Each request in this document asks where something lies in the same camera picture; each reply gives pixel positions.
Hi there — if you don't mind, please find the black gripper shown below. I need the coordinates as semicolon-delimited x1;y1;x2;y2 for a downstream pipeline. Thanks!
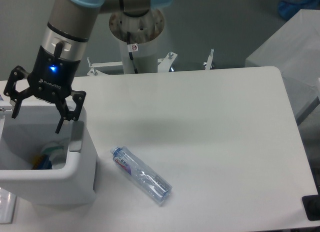
3;45;87;135

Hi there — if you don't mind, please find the white plastic wrapper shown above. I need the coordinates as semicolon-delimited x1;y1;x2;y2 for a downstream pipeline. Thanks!
40;138;69;170

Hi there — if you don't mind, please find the clear plastic water bottle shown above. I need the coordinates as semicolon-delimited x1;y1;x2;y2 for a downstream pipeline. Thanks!
110;146;173;205

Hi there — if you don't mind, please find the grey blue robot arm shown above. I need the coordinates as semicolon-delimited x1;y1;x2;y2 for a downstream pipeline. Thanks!
3;0;173;128

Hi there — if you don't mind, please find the blue yellow trash in bin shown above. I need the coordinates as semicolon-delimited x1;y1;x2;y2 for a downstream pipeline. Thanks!
32;155;52;170

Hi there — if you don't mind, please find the white trash can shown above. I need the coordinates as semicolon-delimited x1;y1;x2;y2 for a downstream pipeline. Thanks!
0;101;98;205

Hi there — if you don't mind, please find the white covered side table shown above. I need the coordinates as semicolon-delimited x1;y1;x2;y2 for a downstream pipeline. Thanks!
245;9;320;124

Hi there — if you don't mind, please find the blue bag in background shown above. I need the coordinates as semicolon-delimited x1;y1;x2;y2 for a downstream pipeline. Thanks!
277;0;320;21

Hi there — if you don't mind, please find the black device at table edge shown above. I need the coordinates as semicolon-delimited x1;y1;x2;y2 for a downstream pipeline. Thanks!
302;195;320;221

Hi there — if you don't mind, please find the white left mounting bracket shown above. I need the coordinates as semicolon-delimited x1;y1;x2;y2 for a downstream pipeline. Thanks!
87;57;124;76

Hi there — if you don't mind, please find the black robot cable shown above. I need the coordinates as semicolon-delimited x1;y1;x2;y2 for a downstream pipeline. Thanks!
126;31;139;74

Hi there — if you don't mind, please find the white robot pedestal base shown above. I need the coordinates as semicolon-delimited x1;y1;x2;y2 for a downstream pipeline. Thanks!
109;9;165;74

